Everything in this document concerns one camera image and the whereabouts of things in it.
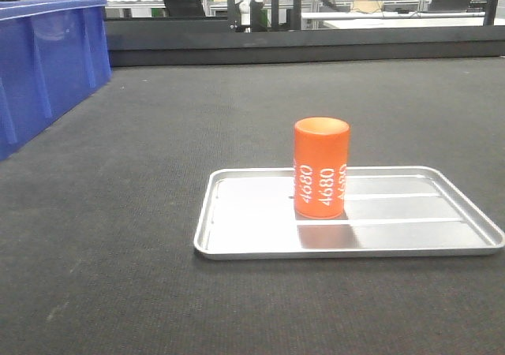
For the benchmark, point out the orange cylindrical capacitor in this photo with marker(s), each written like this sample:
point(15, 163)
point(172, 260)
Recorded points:
point(321, 146)

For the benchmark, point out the black conveyor belt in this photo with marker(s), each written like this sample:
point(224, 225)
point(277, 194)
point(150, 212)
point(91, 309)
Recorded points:
point(98, 215)

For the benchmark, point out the blue bin on conveyor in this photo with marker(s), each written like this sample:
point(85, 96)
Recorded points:
point(53, 56)

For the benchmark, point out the silver metal tray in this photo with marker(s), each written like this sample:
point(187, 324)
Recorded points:
point(389, 211)

